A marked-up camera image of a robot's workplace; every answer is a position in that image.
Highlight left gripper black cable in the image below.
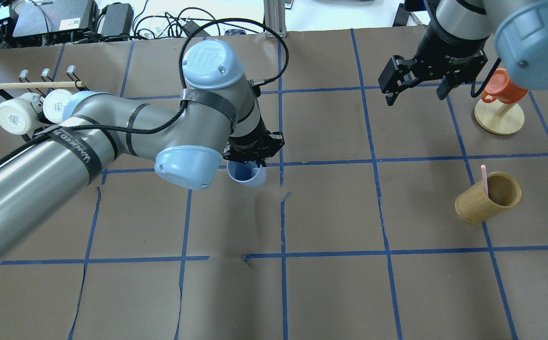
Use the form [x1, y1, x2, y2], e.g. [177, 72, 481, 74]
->
[0, 18, 289, 186]

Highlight orange mug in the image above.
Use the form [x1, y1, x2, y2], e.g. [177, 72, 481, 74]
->
[481, 68, 529, 105]

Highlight wooden rack dowel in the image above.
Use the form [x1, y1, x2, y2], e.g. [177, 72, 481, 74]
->
[0, 80, 86, 91]

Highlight pink chopstick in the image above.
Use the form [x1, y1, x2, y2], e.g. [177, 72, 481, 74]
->
[480, 164, 489, 197]

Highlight black wire cup rack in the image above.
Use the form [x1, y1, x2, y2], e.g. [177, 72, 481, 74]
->
[0, 65, 89, 141]

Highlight white mug outer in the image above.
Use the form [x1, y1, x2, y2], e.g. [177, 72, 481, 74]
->
[0, 93, 47, 136]

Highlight light blue plastic cup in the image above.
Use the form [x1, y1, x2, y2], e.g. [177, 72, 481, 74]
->
[226, 161, 267, 188]

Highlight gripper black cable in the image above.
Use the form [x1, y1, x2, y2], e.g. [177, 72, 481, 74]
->
[467, 57, 502, 99]
[0, 18, 289, 186]

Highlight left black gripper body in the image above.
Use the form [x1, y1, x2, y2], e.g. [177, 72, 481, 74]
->
[223, 122, 285, 168]

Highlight white mug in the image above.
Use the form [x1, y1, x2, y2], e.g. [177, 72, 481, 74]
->
[43, 89, 73, 124]
[0, 93, 47, 136]

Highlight black electronics box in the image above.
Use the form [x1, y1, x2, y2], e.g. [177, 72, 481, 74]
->
[12, 0, 99, 47]

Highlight black cable bundle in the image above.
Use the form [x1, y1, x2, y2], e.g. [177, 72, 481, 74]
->
[122, 6, 261, 40]

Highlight white mug inner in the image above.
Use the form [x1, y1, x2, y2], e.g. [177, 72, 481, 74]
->
[43, 89, 73, 124]

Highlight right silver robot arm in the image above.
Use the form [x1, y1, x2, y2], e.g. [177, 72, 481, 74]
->
[378, 0, 548, 106]

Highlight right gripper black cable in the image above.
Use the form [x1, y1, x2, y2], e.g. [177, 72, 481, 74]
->
[467, 57, 502, 99]

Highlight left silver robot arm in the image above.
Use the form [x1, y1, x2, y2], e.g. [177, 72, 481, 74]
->
[0, 40, 288, 263]

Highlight bamboo chopstick holder cup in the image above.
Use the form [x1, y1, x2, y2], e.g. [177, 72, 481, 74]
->
[454, 171, 523, 224]

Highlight aluminium frame post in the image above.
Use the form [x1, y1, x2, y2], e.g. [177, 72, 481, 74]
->
[263, 0, 287, 38]

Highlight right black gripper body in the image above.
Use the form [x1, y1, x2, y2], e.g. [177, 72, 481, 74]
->
[378, 40, 488, 95]

